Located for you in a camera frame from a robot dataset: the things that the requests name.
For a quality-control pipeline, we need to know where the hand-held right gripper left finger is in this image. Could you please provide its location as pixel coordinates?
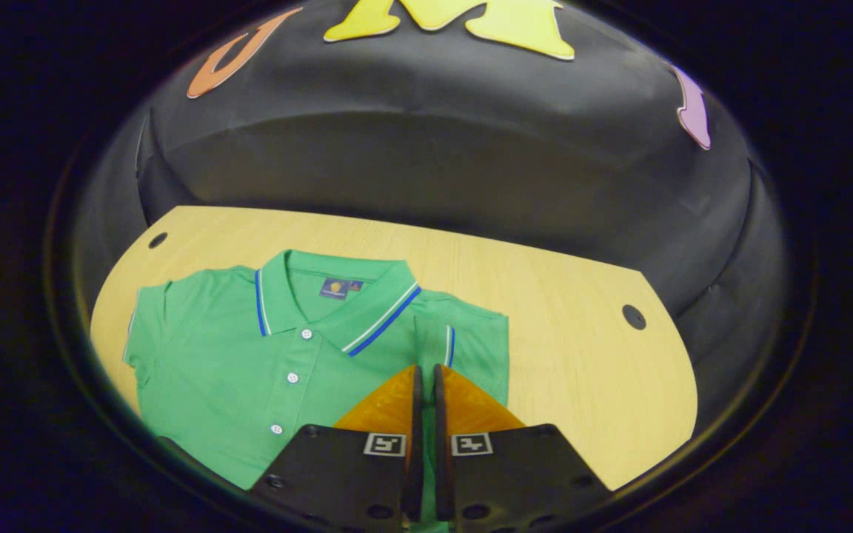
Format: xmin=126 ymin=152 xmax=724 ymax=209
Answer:
xmin=249 ymin=363 xmax=425 ymax=533

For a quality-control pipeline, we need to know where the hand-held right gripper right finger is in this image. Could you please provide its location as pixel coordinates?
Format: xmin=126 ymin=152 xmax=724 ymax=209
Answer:
xmin=433 ymin=363 xmax=613 ymax=533

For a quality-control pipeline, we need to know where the green T-shirt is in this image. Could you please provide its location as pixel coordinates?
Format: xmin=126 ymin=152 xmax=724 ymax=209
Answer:
xmin=123 ymin=249 xmax=510 ymax=533

